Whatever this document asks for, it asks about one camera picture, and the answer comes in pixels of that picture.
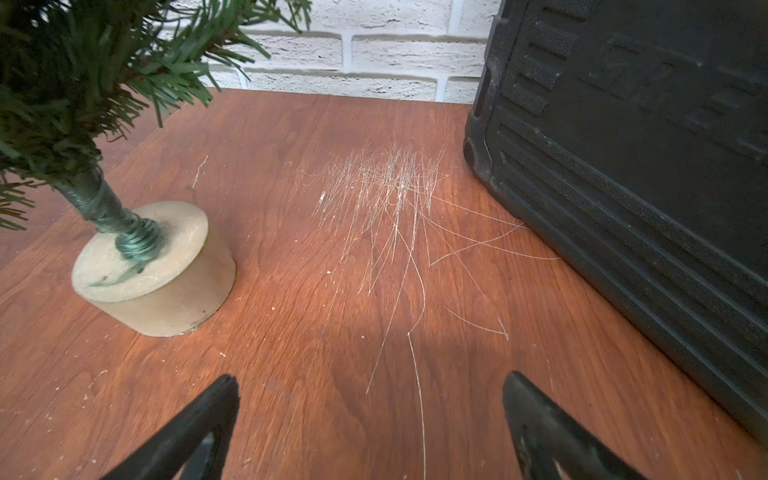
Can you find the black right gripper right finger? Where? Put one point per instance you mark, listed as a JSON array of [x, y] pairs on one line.
[[549, 443]]

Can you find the small green christmas tree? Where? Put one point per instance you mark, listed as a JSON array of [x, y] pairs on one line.
[[72, 71]]

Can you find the black plastic tool case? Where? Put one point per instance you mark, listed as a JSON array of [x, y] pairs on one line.
[[631, 136]]

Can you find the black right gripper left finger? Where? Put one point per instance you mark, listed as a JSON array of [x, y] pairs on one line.
[[192, 445]]

